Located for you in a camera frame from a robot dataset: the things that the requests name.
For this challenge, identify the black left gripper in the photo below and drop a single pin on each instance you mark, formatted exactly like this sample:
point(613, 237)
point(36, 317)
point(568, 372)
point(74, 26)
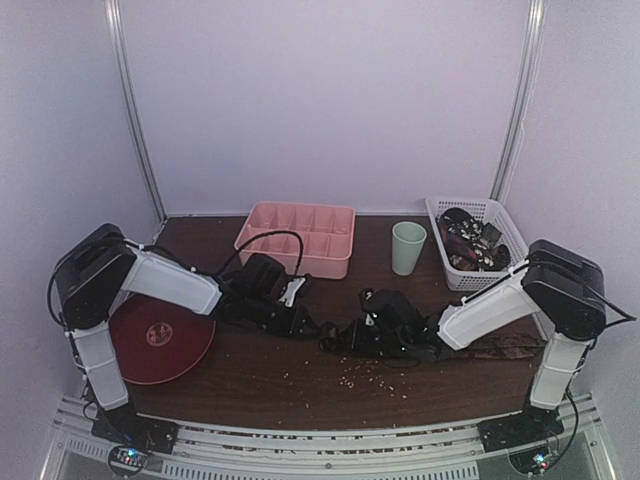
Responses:
point(302, 315)

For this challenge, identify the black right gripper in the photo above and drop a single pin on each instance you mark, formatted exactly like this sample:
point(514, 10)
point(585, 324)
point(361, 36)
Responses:
point(353, 333)

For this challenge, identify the dark floral patterned tie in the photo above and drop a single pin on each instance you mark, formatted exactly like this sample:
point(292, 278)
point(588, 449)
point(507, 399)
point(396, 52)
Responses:
point(500, 347)

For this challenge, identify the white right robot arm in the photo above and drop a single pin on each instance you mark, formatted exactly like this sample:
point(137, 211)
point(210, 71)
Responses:
point(562, 286)

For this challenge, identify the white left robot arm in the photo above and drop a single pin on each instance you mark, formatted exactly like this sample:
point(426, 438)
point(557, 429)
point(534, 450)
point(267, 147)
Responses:
point(87, 280)

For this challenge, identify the mint green plastic cup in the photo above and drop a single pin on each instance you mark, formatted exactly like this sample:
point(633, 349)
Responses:
point(408, 239)

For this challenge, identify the pink divided organizer box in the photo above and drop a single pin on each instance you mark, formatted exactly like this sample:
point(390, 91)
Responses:
point(306, 238)

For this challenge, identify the brown patterned tie in basket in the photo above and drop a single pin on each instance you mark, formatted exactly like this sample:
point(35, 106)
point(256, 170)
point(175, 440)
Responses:
point(470, 244)

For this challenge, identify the red round tray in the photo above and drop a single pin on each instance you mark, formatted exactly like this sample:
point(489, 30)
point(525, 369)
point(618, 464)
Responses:
point(156, 341)

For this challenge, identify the white plastic mesh basket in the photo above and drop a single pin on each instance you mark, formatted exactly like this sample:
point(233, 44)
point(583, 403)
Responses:
point(486, 211)

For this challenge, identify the aluminium front rail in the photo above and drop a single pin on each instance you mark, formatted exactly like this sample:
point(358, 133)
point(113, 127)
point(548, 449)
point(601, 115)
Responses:
point(442, 451)

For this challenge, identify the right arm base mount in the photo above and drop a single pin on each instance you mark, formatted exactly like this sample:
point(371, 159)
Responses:
point(530, 437)

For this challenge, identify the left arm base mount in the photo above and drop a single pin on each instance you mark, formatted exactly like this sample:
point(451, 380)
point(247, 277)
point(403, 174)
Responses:
point(136, 438)

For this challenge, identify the right aluminium corner post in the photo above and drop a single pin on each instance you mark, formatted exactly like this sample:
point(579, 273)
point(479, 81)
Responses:
point(524, 88)

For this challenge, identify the aluminium corner post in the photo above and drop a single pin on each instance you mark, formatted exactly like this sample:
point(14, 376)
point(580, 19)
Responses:
point(524, 88)
point(117, 35)

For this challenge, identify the left aluminium corner post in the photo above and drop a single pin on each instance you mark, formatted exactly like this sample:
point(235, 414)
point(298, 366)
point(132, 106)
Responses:
point(117, 35)

